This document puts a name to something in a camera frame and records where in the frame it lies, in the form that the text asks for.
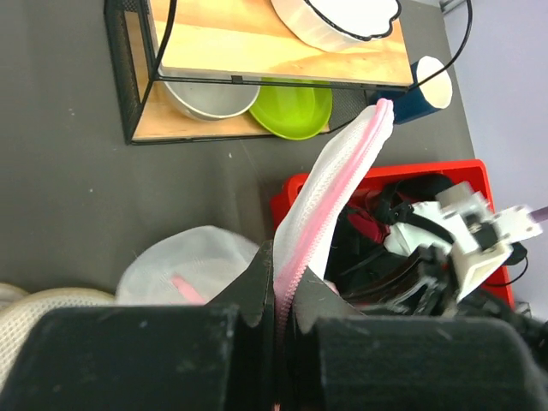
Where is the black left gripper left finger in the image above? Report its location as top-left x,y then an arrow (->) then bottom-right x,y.
211,241 -> 274,410

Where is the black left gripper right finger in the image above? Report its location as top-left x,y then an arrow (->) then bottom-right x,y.
284,270 -> 364,410

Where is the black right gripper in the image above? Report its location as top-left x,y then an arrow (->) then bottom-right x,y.
350,243 -> 532,320

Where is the white mesh laundry bag pink zipper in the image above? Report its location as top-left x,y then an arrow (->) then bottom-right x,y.
116,99 -> 394,410

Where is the white bra in bin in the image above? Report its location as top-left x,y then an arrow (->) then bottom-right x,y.
384,201 -> 452,257

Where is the cream mesh laundry bag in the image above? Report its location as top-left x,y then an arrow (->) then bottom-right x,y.
1,288 -> 115,388

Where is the black garment in bin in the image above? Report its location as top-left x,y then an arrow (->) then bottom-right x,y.
325,173 -> 454,295

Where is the red plastic bin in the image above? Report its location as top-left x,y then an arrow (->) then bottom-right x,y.
269,158 -> 515,309

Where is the green plate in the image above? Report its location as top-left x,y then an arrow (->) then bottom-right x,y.
249,78 -> 333,140

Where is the blue mug white interior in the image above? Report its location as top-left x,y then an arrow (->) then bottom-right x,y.
369,56 -> 453,125

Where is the grey metal bowl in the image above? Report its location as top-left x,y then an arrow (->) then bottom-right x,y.
163,82 -> 260,122

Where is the white scalloped bowl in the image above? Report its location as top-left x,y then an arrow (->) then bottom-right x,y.
271,0 -> 402,52

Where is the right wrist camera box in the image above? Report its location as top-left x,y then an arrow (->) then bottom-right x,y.
436,182 -> 547,301

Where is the black wire wooden shelf rack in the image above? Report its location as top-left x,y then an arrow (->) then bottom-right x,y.
104,0 -> 474,146

